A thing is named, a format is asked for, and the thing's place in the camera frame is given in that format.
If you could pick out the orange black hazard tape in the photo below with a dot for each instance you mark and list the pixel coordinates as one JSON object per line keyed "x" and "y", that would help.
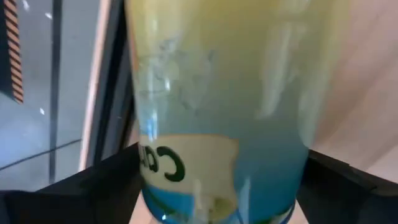
{"x": 14, "y": 53}

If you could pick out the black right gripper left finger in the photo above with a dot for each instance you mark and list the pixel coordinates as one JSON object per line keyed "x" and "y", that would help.
{"x": 77, "y": 196}

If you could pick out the black metal shelf frame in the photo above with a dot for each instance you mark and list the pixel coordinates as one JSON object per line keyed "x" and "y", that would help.
{"x": 115, "y": 93}

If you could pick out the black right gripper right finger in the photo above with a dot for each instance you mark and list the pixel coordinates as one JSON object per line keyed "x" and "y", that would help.
{"x": 348, "y": 193}

